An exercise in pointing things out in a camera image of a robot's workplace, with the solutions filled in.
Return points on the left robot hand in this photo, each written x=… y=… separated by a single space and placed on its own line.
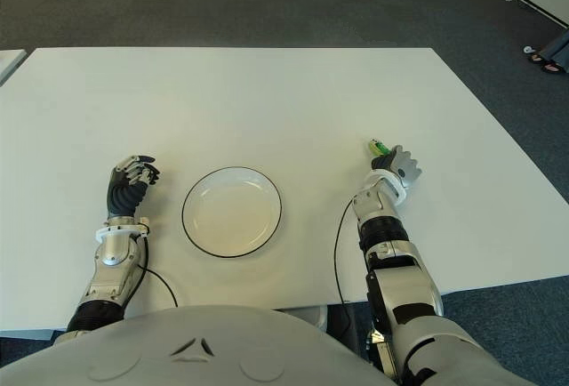
x=124 y=195

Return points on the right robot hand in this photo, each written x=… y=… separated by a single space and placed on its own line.
x=404 y=166

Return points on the green toothpaste tube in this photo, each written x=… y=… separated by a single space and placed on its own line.
x=378 y=148

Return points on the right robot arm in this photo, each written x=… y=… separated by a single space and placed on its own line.
x=400 y=279

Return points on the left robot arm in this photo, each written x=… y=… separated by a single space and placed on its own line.
x=115 y=248

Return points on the white plate with black rim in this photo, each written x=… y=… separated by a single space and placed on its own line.
x=231 y=212

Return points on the small white round object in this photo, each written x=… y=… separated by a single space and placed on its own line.
x=527 y=49

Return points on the white side table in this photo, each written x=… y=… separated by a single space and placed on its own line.
x=9 y=63

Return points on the grey robot torso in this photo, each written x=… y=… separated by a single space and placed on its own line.
x=222 y=350

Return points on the seated person in grey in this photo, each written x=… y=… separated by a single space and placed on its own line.
x=558 y=50

